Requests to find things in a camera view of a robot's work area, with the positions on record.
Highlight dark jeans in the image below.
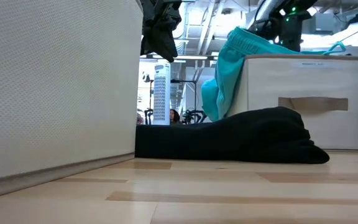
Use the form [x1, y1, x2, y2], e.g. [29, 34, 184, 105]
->
[139, 15, 179, 63]

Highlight turquoise shirt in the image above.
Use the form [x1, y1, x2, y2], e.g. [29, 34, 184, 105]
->
[201, 26, 347, 123]

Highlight white tower fan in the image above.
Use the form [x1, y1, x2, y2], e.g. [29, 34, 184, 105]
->
[152, 60, 172, 126]

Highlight black garment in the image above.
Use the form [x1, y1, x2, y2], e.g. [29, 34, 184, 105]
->
[134, 106, 331, 165]

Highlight beige fabric box with handle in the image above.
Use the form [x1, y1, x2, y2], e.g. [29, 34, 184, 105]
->
[227, 54, 358, 151]

